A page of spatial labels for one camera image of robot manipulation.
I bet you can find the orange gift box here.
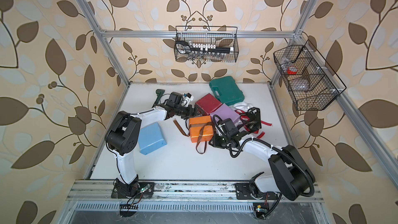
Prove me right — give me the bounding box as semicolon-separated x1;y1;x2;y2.
189;116;214;143

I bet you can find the aluminium front rail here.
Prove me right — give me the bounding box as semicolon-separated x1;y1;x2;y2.
66;179;324;203

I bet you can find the black printed ribbon bow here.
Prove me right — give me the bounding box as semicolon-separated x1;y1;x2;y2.
245;107;262;133

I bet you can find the dark red gift box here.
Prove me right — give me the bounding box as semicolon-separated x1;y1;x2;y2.
195;93;222;115

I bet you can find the red ribbon bow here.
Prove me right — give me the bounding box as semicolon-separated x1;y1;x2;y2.
235;107;272;139

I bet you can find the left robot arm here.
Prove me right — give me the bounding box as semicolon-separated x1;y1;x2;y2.
105;89;195;197

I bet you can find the black wire basket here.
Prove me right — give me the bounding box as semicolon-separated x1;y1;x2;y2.
174;25;239;63
273;40;347;111

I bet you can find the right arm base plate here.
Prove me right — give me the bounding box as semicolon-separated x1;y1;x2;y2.
234;183;278;201

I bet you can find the red object in basket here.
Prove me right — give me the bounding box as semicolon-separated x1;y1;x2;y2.
287;66;298;75

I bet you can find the blue gift box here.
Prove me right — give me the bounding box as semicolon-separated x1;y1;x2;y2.
138;122;167;155

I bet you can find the socket set rail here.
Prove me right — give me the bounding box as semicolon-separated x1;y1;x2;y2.
174;40;235;55

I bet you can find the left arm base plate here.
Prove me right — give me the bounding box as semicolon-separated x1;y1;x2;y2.
111;179;155;199

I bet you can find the black wire basket back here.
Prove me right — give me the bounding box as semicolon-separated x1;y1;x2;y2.
174;25;239;63

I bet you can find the purple gift box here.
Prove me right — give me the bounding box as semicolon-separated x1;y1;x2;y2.
210;104;242;125

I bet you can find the green plastic tool case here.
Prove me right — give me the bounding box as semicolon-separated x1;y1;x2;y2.
209;76;245;106

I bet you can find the black wire basket right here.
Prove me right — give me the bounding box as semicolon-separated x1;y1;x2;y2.
273;40;347;111

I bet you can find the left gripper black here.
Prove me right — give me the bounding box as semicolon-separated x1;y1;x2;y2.
173;104;204;118

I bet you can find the white ribbon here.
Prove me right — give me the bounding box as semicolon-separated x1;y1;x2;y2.
231;102;253;112

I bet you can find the brown ribbon bow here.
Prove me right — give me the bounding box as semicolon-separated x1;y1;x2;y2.
173;116;215;155

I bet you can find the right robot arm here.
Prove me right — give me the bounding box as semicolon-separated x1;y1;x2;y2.
212;115;316;201

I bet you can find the black corrugated cable conduit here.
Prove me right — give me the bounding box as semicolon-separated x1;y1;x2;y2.
212;114;316;218

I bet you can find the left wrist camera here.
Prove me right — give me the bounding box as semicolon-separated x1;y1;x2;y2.
181;93;194;106

